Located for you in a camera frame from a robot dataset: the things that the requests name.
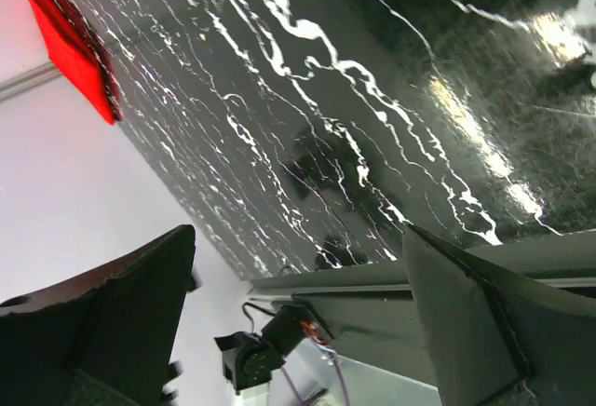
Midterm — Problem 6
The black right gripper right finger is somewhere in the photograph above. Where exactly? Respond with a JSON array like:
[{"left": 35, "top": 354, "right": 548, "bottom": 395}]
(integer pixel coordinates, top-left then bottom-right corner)
[{"left": 402, "top": 226, "right": 595, "bottom": 405}]

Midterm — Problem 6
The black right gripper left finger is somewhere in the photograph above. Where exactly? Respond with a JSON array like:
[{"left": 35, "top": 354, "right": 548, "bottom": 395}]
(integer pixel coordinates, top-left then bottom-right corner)
[{"left": 1, "top": 225, "right": 196, "bottom": 405}]

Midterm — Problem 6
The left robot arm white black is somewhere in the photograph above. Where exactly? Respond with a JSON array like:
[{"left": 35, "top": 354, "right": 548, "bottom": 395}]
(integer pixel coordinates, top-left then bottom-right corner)
[{"left": 214, "top": 302, "right": 322, "bottom": 405}]

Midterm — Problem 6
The red folded t shirt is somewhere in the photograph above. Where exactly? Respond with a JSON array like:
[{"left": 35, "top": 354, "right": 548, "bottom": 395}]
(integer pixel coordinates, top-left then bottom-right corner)
[{"left": 28, "top": 0, "right": 122, "bottom": 125}]

